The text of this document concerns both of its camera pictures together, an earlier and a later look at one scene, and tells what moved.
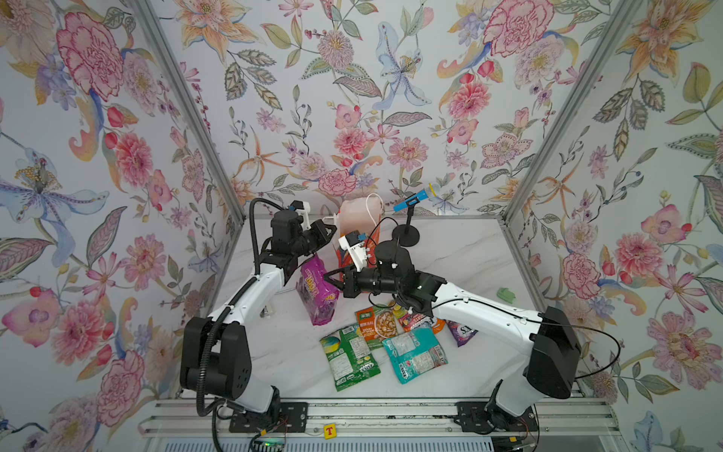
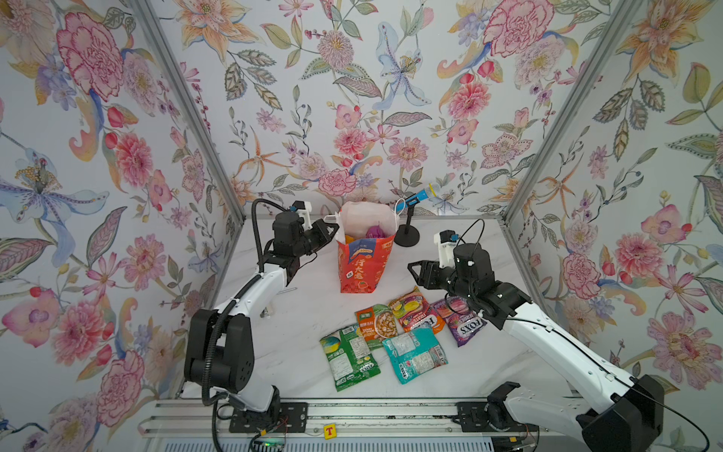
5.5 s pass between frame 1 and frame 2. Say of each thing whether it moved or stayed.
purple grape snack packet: moved
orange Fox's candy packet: stayed
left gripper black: stayed
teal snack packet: stayed
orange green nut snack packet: stayed
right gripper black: moved
